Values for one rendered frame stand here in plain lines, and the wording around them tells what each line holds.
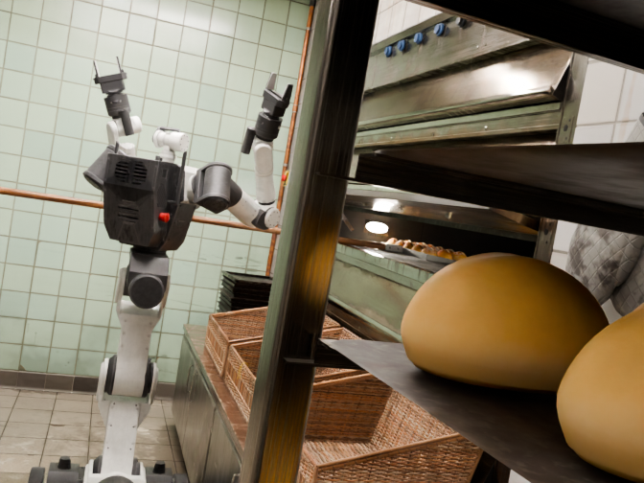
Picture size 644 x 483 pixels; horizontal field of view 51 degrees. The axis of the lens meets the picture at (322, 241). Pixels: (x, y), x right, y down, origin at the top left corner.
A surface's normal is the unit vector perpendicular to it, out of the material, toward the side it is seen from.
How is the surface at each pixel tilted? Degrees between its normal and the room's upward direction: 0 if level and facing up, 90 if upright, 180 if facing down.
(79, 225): 90
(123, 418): 64
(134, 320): 84
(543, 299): 58
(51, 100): 90
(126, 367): 70
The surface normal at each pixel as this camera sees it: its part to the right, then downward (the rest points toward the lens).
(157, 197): 0.94, 0.18
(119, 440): 0.33, -0.34
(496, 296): 0.01, -0.52
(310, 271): 0.36, 0.11
